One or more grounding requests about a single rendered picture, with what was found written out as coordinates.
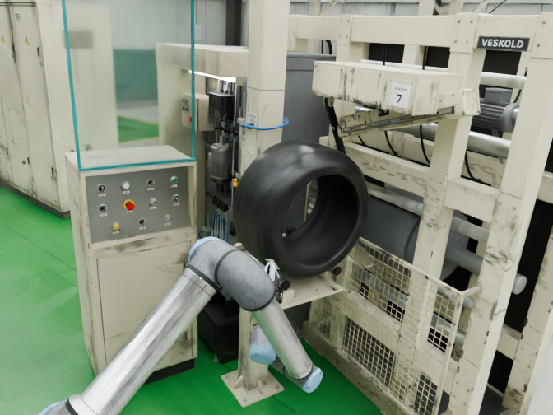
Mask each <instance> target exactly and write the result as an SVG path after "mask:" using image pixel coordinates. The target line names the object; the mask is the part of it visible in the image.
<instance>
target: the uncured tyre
mask: <svg viewBox="0 0 553 415"><path fill-rule="evenodd" d="M315 179H316V181H317V197H316V201H315V204H314V208H313V210H312V212H311V213H310V215H309V217H308V219H307V220H306V221H305V223H304V224H303V225H302V226H301V227H300V228H299V229H298V230H296V231H295V232H293V233H291V234H290V235H287V236H285V237H283V235H282V232H283V224H284V220H285V217H286V213H287V210H288V208H289V206H290V204H291V202H292V201H293V199H294V198H295V196H296V195H297V193H298V192H299V191H300V190H302V188H303V187H304V186H305V185H307V184H308V183H309V182H311V181H312V180H315ZM367 212H368V190H367V185H366V182H365V177H364V176H363V174H362V172H361V170H360V168H359V166H358V165H357V164H356V163H355V162H354V161H353V160H352V159H351V158H350V157H349V156H347V155H346V154H344V153H343V152H340V151H338V150H335V149H332V148H330V147H326V146H324V145H321V144H318V143H316V142H312V141H309V140H302V139H297V140H290V141H284V142H279V143H278V144H275V145H273V146H271V147H269V148H268V149H266V150H265V151H264V152H262V153H261V154H259V155H258V156H257V157H256V158H255V159H254V160H253V161H252V162H251V163H250V165H249V166H248V168H247V169H246V170H245V172H244V173H243V175H242V177H241V179H240V181H239V183H238V185H237V188H236V190H235V196H234V200H233V207H232V218H233V224H234V228H235V232H236V235H237V236H238V238H239V241H240V243H241V244H242V246H243V247H244V248H245V249H246V250H247V251H248V252H249V253H250V254H251V255H252V256H253V257H254V258H255V259H257V260H258V261H259V262H260V263H262V264H263V265H264V266H265V267H266V265H267V261H266V260H265V259H273V261H274V262H275V264H276V265H277V267H278V268H279V269H277V270H276V271H277V272H278V274H279V276H282V277H286V278H289V279H295V280H302V279H308V278H312V277H317V276H318V275H320V274H322V273H325V272H327V271H328V270H329V269H331V268H333V267H335V266H336V265H337V264H339V263H340V262H341V261H342V260H343V259H344V258H345V257H346V256H347V255H348V254H349V253H350V252H351V250H352V249H353V247H354V246H355V244H356V242H357V241H358V239H359V238H360V234H361V232H362V231H363V228H364V225H365V220H366V217H367Z"/></svg>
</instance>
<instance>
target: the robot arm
mask: <svg viewBox="0 0 553 415"><path fill-rule="evenodd" d="M188 262H189V264H188V266H187V267H186V268H185V270H184V271H183V273H182V274H181V275H180V276H179V278H178V279H177V280H176V281H175V283H174V284H173V285H172V286H171V288H170V289H169V290H168V291H167V292H166V293H165V294H164V296H163V297H162V298H161V299H160V301H159V302H158V303H157V304H156V306H155V307H154V308H153V309H152V310H151V312H150V313H149V314H148V315H147V317H146V318H145V319H144V320H143V321H142V322H141V323H140V325H139V326H138V327H137V328H136V330H135V331H134V332H133V333H132V335H131V336H130V337H129V338H128V340H127V341H126V342H125V343H124V344H123V346H122V347H121V348H120V349H119V350H118V351H117V352H116V353H115V355H114V356H113V357H112V359H111V360H110V361H109V362H108V364H107V365H106V366H105V367H104V369H103V370H102V371H101V372H100V373H99V374H98V375H97V376H96V378H95V379H94V380H93V381H92V382H91V384H90V385H89V386H88V387H87V389H86V390H85V391H84V392H83V393H82V394H76V395H72V396H71V397H70V398H69V399H68V400H63V401H62V402H57V403H53V404H51V405H49V406H48V407H47V408H46V409H44V410H43V411H42V412H41V413H40V414H39V415H119V414H120V413H121V412H122V411H123V409H124V408H125V407H126V405H127V404H128V403H129V401H130V400H131V399H132V397H133V396H134V395H135V394H136V392H137V391H138V390H139V389H140V388H141V387H142V385H143V384H144V383H145V381H146V380H147V379H148V377H149V376H150V375H151V373H152V372H153V371H154V370H155V369H156V368H157V366H158V365H159V364H160V362H161V361H162V360H163V358H164V357H165V356H166V354H167V353H168V352H169V351H170V349H171V348H172V347H173V346H174V345H175V343H176V342H177V341H178V340H179V338H180V337H181V336H182V334H183V333H184V332H185V330H186V329H187V328H188V326H189V325H190V324H191V323H192V322H193V321H194V319H195V318H196V317H197V316H198V314H199V313H200V312H201V310H202V309H203V307H204V306H205V305H206V304H207V302H208V301H209V300H210V299H211V298H212V297H213V295H214V294H215V293H217V292H218V290H219V289H220V288H221V287H222V288H224V289H225V290H226V291H227V292H228V293H229V294H231V295H232V296H233V297H234V299H235V300H236V301H237V302H238V304H239V306H240V307H241V308H242V309H243V310H245V311H248V312H250V313H251V314H252V316H253V317H254V319H253V332H252V339H251V346H250V349H249V352H250V354H249V356H250V359H251V360H252V361H254V362H257V363H258V364H263V365H271V366H273V367H274V368H275V369H276V370H278V371H280V372H281V373H282V374H283V375H284V376H285V377H287V378H288V379H289V380H291V381H292V382H294V383H295V384H296V385H298V386H299V387H300V388H301V389H302V390H304V391H305V392H307V393H311V392H313V391H314V390H315V389H316V388H317V387H318V385H319V384H320V382H321V380H322V378H323V373H322V371H321V370H320V369H319V368H317V367H316V366H315V365H314V364H313V363H312V361H311V359H310V358H309V357H308V355H307V353H306V351H305V350H304V348H303V346H302V344H301V342H300V340H299V339H298V337H297V335H296V334H295V331H294V330H293V328H292V327H291V325H290V322H289V320H288V319H287V318H286V315H285V313H284V312H283V310H282V308H281V306H280V305H279V304H281V303H282V299H283V290H282V289H281V288H280V287H279V283H280V281H279V274H278V272H277V269H276V267H275V265H274V263H273V262H269V263H268V264H267V265H266V267H265V268H262V267H261V266H260V265H259V264H258V263H257V262H256V261H255V260H254V259H252V258H251V257H250V256H249V255H247V254H246V253H245V252H243V251H241V250H239V249H236V248H235V247H234V246H232V245H229V244H228V243H227V242H226V241H224V240H220V239H218V238H216V237H206V238H203V239H201V240H199V241H198V242H197V243H196V244H195V245H194V246H193V247H192V248H191V250H190V252H189V256H188ZM269 271H270V272H269ZM281 293H282V296H281Z"/></svg>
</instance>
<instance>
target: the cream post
mask: <svg viewBox="0 0 553 415"><path fill-rule="evenodd" d="M289 11H290V0H250V3H249V53H248V79H247V105H246V124H247V123H248V112H250V113H253V114H256V115H257V116H256V127H259V128H268V127H275V126H279V125H282V121H283V107H284V93H285V79H286V52H287V39H288V25H289ZM281 135H282V128H277V129H271V130H257V129H256V131H253V130H252V129H247V127H246V130H245V156H244V171H245V170H246V169H247V168H248V166H249V165H250V163H251V162H252V161H253V160H254V159H255V158H256V157H257V156H258V155H259V154H261V153H262V152H264V151H265V150H266V149H268V148H269V147H271V146H273V145H275V144H278V143H279V142H281ZM249 146H251V147H253V153H251V152H249ZM253 319H254V317H253V316H252V314H251V313H250V312H248V311H245V310H243V309H242V308H241V307H240V308H239V359H238V379H239V378H240V377H241V376H243V387H244V388H245V389H246V390H247V391H248V392H249V391H251V390H253V389H256V388H257V387H258V380H260V381H261V384H262V386H264V385H266V384H267V368H268V365H263V364H258V363H257V362H254V361H252V360H251V359H250V356H249V354H250V352H249V349H250V346H251V339H252V332H253Z"/></svg>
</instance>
